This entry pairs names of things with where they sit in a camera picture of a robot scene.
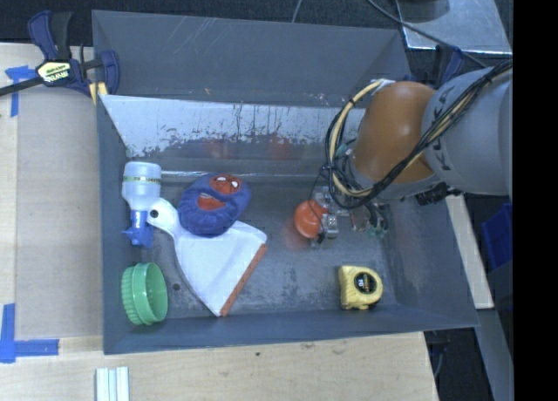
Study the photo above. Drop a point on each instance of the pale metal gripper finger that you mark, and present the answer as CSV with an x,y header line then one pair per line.
x,y
326,201
332,225

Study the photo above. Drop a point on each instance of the orange ball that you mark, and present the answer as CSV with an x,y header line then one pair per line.
x,y
306,219

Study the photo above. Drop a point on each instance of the grey metal bin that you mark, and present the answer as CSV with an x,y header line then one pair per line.
x,y
283,268

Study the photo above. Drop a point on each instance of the yellow tape measure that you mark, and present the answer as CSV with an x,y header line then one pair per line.
x,y
359,288

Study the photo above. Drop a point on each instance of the blue plush toy red face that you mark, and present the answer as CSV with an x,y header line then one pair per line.
x,y
209,216

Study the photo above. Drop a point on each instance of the white dustpan orange edge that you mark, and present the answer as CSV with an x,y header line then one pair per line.
x,y
213,268

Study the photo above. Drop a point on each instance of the clear spray bottle blue nozzle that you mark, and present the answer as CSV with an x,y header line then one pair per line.
x,y
140,185

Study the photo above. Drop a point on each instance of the green plastic lid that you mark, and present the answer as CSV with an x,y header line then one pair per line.
x,y
148,292

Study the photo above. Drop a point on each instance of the black cylinder on white bracket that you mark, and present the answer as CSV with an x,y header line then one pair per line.
x,y
431,195

